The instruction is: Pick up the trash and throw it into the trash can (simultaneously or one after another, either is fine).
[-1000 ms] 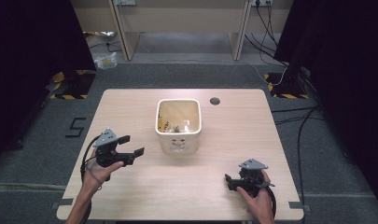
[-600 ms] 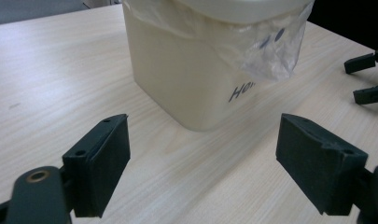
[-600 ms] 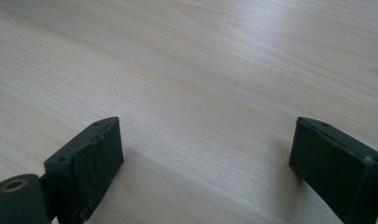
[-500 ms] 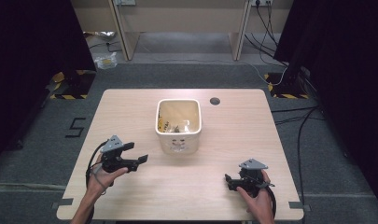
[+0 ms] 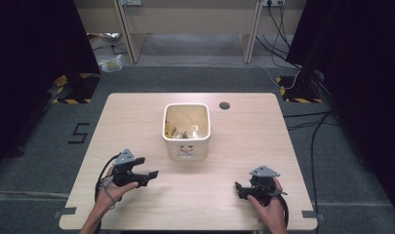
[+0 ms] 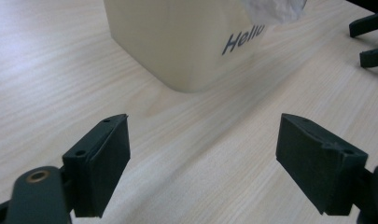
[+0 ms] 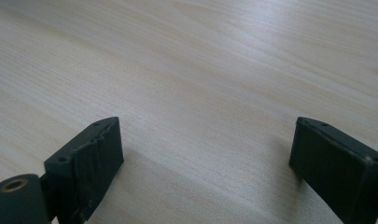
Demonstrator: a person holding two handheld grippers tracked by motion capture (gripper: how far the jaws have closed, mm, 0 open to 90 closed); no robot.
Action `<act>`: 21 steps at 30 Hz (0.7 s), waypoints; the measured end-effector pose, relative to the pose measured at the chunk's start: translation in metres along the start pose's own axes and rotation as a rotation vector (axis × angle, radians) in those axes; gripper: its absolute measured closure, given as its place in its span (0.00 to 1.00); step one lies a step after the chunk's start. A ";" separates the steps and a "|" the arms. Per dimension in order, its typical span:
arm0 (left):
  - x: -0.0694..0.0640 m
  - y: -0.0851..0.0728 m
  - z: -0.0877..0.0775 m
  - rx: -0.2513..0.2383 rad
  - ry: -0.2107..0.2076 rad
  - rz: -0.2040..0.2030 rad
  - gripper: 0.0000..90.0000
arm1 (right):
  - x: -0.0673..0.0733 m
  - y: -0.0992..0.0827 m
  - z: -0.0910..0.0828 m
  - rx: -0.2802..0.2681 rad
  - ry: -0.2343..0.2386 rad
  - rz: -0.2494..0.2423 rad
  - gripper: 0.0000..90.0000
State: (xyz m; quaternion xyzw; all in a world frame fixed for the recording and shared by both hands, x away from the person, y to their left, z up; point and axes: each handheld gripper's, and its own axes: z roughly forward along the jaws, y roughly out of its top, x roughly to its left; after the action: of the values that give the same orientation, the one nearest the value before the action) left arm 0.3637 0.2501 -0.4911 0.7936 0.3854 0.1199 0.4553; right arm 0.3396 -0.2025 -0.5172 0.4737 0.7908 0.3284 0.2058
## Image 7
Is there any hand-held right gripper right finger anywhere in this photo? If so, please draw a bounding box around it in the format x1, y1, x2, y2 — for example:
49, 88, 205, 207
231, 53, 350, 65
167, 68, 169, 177
288, 116, 378, 224

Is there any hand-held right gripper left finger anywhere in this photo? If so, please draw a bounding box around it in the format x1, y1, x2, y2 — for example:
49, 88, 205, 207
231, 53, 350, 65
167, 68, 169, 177
43, 116, 125, 224

